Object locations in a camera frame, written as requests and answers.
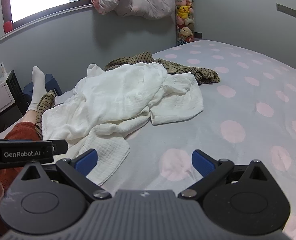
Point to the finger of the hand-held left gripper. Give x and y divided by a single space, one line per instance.
60 147

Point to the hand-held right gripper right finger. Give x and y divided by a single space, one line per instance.
201 162

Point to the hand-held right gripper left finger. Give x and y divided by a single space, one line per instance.
88 161

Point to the white muslin garment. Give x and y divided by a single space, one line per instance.
108 100

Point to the person's leg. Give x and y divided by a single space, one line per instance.
28 117

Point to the bed with pink dotted sheet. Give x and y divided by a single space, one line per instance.
237 130

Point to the black rack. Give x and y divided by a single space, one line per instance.
15 90

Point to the blue stool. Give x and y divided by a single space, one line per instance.
51 83

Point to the white sock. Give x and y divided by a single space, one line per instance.
38 85

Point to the brown striped garment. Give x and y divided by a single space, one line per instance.
143 57

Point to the red cup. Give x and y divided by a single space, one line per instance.
8 27

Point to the clear tube of plush toys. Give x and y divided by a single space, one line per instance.
184 12

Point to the grey wall strip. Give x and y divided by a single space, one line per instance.
291 12

